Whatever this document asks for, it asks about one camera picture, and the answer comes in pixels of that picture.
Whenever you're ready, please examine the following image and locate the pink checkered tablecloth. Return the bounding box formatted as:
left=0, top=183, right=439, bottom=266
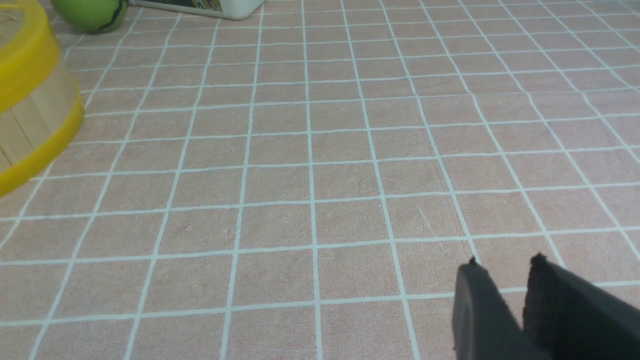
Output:
left=0, top=0, right=640, bottom=360

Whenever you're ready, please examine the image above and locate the green round fruit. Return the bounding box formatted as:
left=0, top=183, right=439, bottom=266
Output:
left=51, top=0, right=130, bottom=34

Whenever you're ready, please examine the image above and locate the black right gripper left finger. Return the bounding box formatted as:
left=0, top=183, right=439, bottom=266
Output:
left=452, top=257, right=548, bottom=360

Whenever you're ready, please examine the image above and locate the yellow wooden steamer basket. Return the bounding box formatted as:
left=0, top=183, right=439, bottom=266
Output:
left=0, top=0, right=85, bottom=196

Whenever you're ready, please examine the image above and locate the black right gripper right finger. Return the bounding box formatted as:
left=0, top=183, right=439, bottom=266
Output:
left=522, top=253, right=640, bottom=360

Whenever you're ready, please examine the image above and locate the white plastic bottle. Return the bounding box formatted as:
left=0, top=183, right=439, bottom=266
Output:
left=129, top=0, right=265, bottom=21

